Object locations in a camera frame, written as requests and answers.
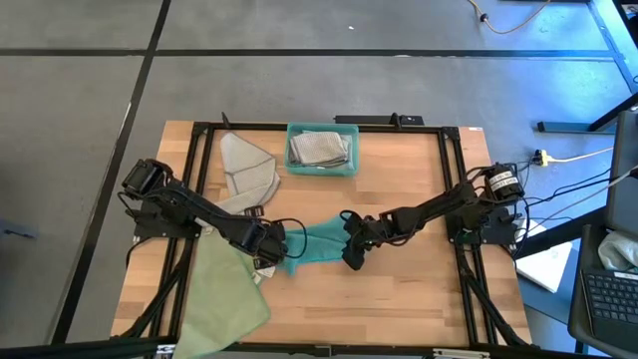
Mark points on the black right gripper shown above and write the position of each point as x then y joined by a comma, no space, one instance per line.
364,229

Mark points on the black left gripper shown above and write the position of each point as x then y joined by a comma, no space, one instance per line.
254,237

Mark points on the teal microfiber towel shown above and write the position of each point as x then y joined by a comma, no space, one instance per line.
319,244

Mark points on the grey waffle microfiber towel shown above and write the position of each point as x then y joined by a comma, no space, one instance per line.
244,169
319,147

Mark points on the green microfiber towel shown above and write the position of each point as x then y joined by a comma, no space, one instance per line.
214,299

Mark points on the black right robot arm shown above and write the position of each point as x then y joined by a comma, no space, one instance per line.
448,199

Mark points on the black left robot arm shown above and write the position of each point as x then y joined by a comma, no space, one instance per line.
199,209

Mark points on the white paper towel tag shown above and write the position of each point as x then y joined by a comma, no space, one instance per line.
267,272

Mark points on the white bin label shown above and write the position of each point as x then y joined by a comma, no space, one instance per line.
321,170

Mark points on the teal translucent plastic bin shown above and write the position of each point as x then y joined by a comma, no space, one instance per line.
288,149

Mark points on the white flat box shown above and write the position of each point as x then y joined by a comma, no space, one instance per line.
545,264

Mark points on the yellow power plug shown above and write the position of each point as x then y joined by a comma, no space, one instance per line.
542,158

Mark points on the dark grey side table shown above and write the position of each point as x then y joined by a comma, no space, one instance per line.
578,319

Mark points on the dark grey floor object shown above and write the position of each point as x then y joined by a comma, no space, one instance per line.
17,230

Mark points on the white crumpled cloth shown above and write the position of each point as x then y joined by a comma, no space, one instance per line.
620,251

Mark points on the black laptop keyboard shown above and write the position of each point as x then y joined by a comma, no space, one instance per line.
613,299

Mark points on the dark grey monitor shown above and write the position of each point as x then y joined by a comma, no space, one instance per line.
623,189

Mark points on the black desk frame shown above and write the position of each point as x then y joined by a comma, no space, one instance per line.
573,127

